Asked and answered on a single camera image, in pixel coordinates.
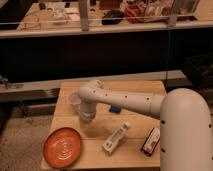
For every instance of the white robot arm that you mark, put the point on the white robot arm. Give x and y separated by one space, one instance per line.
186 128

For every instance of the red object on shelf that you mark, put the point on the red object on shelf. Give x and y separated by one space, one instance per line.
134 13

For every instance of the orange ceramic bowl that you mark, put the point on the orange ceramic bowl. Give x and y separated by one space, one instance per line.
62 148

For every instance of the white tube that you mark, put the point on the white tube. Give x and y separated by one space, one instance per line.
112 142

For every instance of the black and white box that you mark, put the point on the black and white box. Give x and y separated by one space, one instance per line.
151 142

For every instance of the black bag on shelf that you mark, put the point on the black bag on shelf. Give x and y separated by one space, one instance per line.
112 17

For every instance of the blue sponge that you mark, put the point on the blue sponge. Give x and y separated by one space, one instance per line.
114 109

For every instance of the translucent plastic cup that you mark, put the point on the translucent plastic cup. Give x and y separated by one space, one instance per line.
74 100

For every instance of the metal rail beam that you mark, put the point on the metal rail beam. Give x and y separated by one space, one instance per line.
49 88

